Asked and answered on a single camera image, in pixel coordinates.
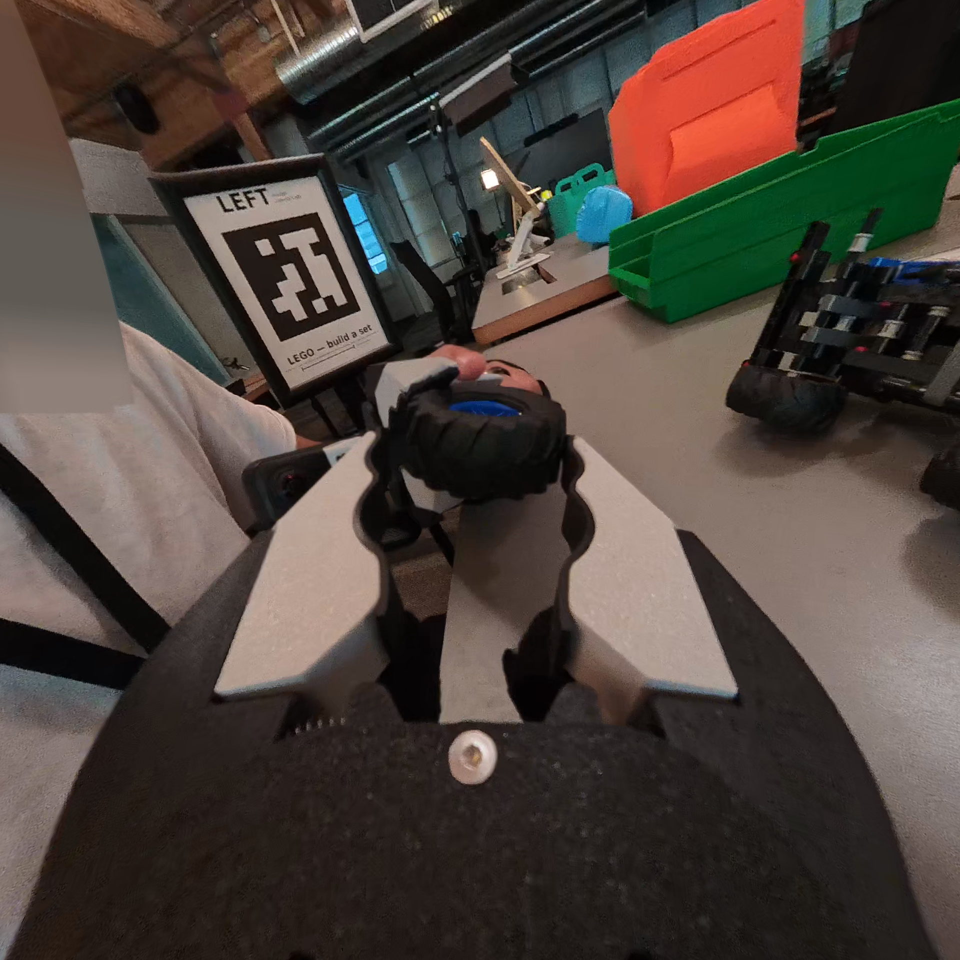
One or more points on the silver ventilation duct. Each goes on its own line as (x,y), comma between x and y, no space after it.
(315,64)

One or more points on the dark round fixture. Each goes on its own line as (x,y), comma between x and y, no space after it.
(139,110)

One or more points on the orange plastic bin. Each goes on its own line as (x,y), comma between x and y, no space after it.
(712,90)

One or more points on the black monitor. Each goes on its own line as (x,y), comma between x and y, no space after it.
(577,142)

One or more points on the person's left hand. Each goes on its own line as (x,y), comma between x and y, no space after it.
(469,360)

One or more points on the black softbox light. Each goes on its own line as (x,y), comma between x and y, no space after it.
(480,94)

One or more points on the green plastic bin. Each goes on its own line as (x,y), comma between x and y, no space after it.
(750,255)

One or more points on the green tote bag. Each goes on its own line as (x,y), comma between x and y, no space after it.
(577,187)

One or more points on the teal divider panel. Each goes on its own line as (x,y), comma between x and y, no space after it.
(165,315)

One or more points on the framed marker sign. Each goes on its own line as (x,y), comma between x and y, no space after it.
(289,277)

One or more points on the black lego tire blue rim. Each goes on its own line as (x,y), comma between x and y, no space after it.
(487,457)

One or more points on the tablet on white stand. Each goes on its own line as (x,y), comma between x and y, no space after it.
(525,240)

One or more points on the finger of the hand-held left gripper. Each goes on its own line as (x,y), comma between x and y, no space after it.
(405,379)
(431,502)

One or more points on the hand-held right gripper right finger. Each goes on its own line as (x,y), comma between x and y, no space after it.
(645,600)

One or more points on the blue black lego truck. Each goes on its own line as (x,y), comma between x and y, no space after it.
(840,330)

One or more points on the small lit lamp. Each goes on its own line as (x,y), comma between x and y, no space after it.
(490,180)

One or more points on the blue wrapped bundle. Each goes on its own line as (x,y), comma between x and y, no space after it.
(604,217)

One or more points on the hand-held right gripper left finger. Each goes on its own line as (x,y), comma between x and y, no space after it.
(300,600)

